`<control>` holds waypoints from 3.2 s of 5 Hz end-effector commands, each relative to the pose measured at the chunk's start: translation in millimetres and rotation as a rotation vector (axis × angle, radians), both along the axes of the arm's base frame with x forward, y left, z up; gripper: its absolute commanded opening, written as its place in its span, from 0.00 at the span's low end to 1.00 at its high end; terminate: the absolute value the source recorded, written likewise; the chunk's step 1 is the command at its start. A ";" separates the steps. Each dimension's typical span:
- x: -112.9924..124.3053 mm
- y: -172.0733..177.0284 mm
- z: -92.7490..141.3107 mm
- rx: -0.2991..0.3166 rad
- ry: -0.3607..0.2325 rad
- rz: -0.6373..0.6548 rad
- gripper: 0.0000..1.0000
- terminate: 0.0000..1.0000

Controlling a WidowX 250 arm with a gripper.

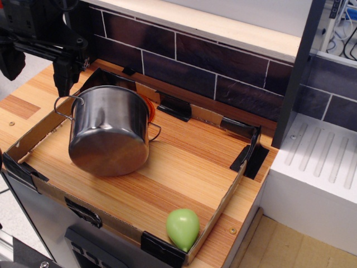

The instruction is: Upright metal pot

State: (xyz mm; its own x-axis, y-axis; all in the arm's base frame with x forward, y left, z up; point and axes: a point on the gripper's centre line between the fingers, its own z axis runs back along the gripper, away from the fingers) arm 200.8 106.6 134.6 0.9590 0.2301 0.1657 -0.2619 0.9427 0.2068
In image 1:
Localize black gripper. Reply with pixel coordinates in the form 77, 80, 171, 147
1, 1, 89, 97

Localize stainless steel pot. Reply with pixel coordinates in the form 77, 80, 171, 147
67, 85, 155, 176

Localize cardboard fence with black tape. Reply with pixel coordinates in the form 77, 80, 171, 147
1, 68, 277, 267

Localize green plastic pear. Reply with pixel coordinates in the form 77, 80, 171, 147
166, 209, 200, 252

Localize light wood shelf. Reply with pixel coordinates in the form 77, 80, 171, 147
87, 1, 301, 63

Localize white sink drainboard unit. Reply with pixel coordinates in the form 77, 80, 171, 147
260, 114, 356, 254

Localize dark grey vertical post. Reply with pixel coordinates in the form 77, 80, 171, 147
272, 0, 325, 149

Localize cables behind post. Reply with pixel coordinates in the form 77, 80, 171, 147
325, 0, 357, 61

